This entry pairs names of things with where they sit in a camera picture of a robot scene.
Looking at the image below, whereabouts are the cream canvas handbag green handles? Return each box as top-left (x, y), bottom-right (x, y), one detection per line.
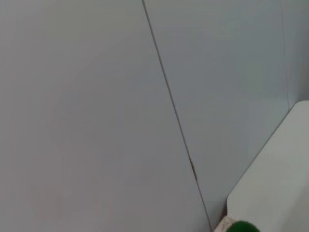
top-left (214, 216), bottom-right (260, 232)

